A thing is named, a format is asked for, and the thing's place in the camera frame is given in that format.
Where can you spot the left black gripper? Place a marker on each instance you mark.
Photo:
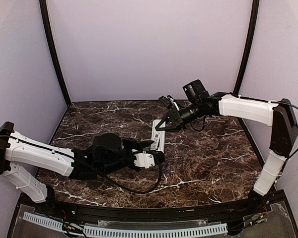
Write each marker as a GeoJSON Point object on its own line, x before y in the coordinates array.
{"type": "Point", "coordinates": [130, 150]}

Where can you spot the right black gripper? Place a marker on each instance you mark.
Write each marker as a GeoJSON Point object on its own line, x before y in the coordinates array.
{"type": "Point", "coordinates": [177, 118]}

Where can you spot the white remote control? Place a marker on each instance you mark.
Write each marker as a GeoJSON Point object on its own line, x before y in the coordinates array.
{"type": "Point", "coordinates": [158, 137]}

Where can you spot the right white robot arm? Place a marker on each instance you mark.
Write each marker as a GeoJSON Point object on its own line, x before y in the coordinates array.
{"type": "Point", "coordinates": [279, 115]}

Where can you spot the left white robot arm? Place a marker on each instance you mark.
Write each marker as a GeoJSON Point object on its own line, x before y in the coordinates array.
{"type": "Point", "coordinates": [107, 154]}

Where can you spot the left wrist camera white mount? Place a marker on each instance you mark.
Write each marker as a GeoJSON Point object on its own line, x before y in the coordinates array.
{"type": "Point", "coordinates": [144, 160]}

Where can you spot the black front rail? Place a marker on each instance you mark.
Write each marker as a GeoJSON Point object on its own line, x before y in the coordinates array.
{"type": "Point", "coordinates": [224, 212]}

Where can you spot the left grey cable duct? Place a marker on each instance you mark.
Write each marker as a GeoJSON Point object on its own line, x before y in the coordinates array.
{"type": "Point", "coordinates": [43, 221]}

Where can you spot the right black frame post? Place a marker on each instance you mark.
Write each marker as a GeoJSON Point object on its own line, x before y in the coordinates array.
{"type": "Point", "coordinates": [248, 45]}

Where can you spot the black frame post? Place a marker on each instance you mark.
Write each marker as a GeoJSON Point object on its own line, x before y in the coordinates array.
{"type": "Point", "coordinates": [248, 45]}
{"type": "Point", "coordinates": [53, 52]}

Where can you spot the left black frame post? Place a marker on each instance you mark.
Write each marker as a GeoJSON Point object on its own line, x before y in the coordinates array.
{"type": "Point", "coordinates": [53, 52]}

